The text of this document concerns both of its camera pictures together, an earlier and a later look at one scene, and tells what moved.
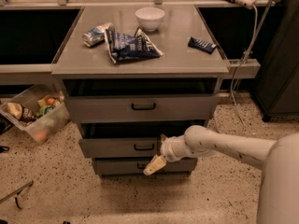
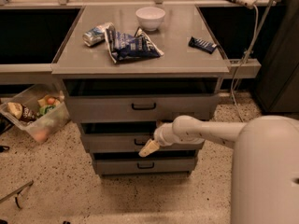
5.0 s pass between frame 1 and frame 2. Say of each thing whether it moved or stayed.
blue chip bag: stayed
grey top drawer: stayed
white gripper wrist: moved
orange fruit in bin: stayed
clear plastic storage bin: stayed
